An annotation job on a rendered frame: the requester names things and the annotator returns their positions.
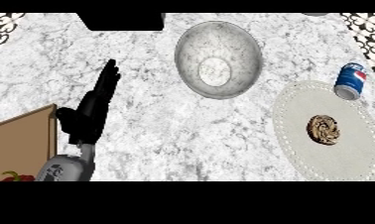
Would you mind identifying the brown wooden cutting board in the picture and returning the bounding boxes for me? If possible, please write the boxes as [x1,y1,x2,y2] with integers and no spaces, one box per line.
[0,103,59,182]

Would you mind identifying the red pepper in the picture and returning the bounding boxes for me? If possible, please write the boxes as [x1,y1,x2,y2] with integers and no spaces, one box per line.
[0,170,37,182]

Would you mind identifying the marbled grey bowl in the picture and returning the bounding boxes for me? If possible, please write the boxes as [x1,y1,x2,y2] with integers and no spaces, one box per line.
[173,20,264,100]

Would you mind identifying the brown swirled cupcake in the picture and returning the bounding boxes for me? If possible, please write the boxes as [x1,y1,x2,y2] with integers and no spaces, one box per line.
[304,114,341,147]

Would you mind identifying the blue soda can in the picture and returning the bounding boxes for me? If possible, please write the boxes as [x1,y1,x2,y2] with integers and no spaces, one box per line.
[332,61,369,101]

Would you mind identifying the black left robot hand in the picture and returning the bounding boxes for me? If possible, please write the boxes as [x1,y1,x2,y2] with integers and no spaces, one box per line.
[54,58,122,146]

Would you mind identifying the black appliance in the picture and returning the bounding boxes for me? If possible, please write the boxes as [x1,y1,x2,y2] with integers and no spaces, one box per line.
[77,12,167,32]

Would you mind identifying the round pale grey placemat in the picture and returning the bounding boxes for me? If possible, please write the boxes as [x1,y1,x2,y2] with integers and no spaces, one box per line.
[271,79,375,182]

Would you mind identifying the black ornate wire basket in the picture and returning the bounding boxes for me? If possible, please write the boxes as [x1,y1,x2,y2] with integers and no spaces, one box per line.
[0,12,26,46]
[339,12,375,70]

